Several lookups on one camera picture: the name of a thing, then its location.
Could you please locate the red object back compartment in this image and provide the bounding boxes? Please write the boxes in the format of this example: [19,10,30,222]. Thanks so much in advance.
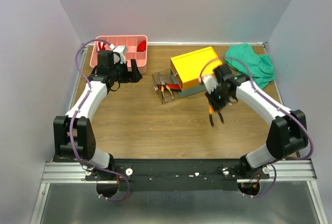
[137,40,147,52]

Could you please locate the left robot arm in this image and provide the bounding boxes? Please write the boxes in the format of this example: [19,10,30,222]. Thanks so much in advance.
[53,45,142,180]

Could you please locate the red white striped item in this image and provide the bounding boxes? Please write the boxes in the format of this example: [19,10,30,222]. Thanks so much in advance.
[96,41,107,52]

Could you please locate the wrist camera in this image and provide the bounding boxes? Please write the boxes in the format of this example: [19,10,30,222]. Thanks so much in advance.
[199,75,218,94]
[110,45,128,64]

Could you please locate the clear acrylic drawer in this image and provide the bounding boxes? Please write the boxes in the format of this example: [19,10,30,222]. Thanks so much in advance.
[152,68,182,104]

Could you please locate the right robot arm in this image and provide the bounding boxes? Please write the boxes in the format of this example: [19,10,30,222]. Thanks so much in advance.
[199,64,309,178]

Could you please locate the aluminium rail frame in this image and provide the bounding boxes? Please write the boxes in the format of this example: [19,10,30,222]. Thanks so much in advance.
[32,45,328,223]

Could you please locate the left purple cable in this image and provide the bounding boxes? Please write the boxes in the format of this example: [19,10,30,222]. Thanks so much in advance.
[74,39,130,202]

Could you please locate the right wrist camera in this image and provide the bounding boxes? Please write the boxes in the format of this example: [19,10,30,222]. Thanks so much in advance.
[199,75,218,94]

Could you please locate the black orange pliers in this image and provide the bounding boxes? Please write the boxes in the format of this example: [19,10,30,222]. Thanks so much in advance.
[207,106,225,128]

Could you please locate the red black utility knife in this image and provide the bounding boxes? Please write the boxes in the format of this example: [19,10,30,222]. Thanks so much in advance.
[157,83,181,92]

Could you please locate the green cloth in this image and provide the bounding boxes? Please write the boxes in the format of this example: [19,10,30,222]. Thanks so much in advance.
[225,43,275,89]

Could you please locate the yellow and grey drawer box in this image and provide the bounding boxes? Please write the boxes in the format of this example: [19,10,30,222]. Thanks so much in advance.
[171,47,222,98]

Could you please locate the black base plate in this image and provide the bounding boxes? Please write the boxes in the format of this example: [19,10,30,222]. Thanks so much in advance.
[86,159,269,192]

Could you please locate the pink compartment tray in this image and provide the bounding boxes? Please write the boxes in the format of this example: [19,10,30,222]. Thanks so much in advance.
[97,35,148,74]

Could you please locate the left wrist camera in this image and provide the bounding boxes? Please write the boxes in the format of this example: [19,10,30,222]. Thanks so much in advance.
[110,45,128,64]

